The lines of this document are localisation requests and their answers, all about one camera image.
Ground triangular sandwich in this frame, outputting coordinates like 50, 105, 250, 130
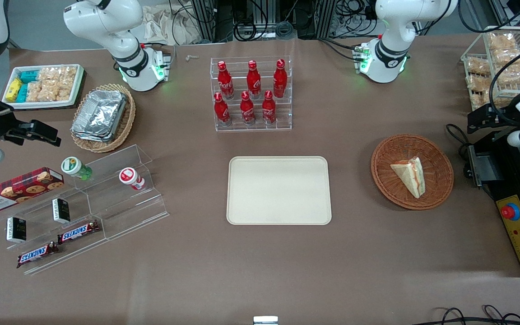
390, 156, 426, 200

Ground white snack tray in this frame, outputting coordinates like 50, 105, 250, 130
2, 64, 85, 111

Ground aluminium foil tray stack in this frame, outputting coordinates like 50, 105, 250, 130
71, 89, 127, 143

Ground oval light wicker basket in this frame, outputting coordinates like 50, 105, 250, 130
70, 83, 136, 153

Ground round brown wicker basket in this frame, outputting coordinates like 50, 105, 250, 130
371, 134, 455, 211

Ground beige rectangular tray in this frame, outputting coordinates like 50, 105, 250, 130
227, 156, 333, 226

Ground clear crispy snack bag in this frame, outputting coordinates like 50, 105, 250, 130
38, 67, 61, 84
41, 81, 60, 102
26, 81, 44, 103
471, 92, 493, 110
487, 32, 519, 51
57, 82, 77, 102
467, 74, 494, 92
465, 57, 492, 76
59, 66, 78, 84
497, 63, 520, 86
492, 47, 520, 67

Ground yellow snack pack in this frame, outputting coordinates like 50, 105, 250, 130
5, 78, 24, 102

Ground green lid cup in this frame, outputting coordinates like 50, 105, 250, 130
60, 156, 93, 181

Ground red tartan cookie box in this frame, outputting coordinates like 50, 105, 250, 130
0, 167, 65, 214

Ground black yellow control box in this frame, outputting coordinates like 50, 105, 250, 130
465, 131, 520, 277

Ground small black white box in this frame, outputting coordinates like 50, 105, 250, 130
51, 198, 71, 225
6, 217, 28, 245

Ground red emergency stop button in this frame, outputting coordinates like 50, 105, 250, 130
501, 203, 520, 221

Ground red lid cup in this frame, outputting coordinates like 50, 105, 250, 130
119, 167, 146, 191

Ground snickers chocolate bar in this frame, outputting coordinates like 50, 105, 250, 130
56, 220, 101, 245
16, 241, 60, 269

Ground clear acrylic stepped shelf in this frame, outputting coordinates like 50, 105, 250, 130
0, 144, 170, 276

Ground beige cloth bag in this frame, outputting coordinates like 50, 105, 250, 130
142, 2, 207, 46

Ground red cola bottle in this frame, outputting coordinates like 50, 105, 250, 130
214, 92, 232, 127
217, 61, 235, 100
240, 91, 256, 126
262, 90, 277, 125
246, 60, 262, 99
273, 59, 287, 98

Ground clear acrylic bottle rack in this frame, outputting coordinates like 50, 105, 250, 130
210, 56, 293, 133

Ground black table cable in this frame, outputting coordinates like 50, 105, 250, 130
445, 122, 474, 181

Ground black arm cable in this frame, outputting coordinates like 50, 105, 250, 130
489, 41, 520, 126

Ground white wire rack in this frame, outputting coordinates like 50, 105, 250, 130
460, 26, 520, 112

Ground black floor cables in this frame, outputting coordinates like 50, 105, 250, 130
422, 305, 520, 325

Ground aluminium profile frame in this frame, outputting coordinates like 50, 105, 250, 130
191, 0, 335, 42

